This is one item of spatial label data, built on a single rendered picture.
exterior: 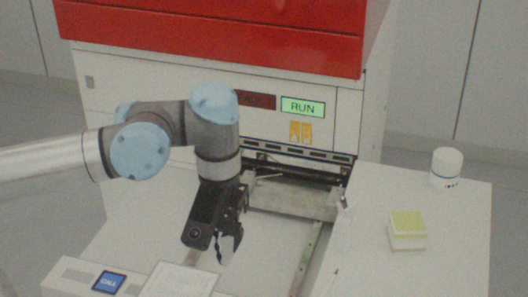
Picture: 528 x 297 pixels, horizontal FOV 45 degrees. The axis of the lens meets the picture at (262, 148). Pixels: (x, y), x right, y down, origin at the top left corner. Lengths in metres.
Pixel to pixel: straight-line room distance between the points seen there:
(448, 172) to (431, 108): 1.75
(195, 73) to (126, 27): 0.21
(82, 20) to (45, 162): 0.87
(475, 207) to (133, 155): 0.96
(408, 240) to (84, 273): 0.70
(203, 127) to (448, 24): 2.22
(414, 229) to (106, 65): 0.95
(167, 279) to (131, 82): 0.65
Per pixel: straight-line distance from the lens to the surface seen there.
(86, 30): 1.73
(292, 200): 1.67
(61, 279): 1.43
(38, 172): 0.91
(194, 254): 1.58
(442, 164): 1.56
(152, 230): 1.70
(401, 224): 1.40
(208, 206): 1.06
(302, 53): 1.51
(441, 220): 1.54
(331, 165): 1.70
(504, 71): 3.19
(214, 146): 1.00
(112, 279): 1.40
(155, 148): 0.85
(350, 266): 1.39
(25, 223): 3.13
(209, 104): 0.96
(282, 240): 1.65
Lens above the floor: 1.96
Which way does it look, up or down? 35 degrees down
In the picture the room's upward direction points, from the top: 1 degrees counter-clockwise
